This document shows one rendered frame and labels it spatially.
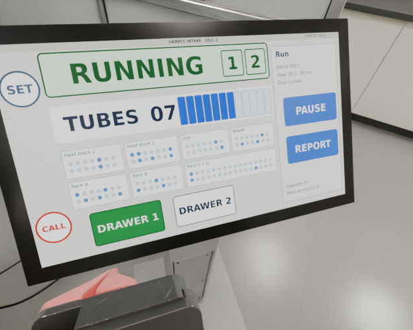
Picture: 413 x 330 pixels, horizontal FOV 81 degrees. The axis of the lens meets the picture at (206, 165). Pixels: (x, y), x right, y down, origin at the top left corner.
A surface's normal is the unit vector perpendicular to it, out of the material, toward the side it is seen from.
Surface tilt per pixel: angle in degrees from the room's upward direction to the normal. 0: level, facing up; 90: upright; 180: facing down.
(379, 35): 90
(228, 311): 5
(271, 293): 0
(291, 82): 50
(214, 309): 3
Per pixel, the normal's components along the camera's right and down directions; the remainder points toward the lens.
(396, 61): -0.44, 0.64
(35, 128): 0.27, 0.12
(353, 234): 0.07, -0.67
